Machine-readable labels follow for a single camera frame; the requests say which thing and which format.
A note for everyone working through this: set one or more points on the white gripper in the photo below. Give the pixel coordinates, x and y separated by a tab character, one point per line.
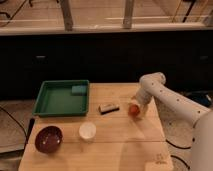
142	97

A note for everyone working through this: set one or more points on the red orange apple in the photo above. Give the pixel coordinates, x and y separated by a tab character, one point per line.
133	110

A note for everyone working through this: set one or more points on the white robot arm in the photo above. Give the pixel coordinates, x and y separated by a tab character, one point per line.
199	116

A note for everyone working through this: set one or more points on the white paper cup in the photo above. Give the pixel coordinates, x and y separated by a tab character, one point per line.
87	131

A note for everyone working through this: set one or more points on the black white eraser block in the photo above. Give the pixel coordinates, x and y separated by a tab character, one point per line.
107	108

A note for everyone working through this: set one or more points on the green sponge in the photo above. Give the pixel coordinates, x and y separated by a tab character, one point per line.
79	90

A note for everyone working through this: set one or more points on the green plastic tray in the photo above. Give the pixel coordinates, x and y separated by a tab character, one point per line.
55	99

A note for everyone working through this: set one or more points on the dark red bowl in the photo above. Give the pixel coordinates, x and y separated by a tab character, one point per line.
48	139

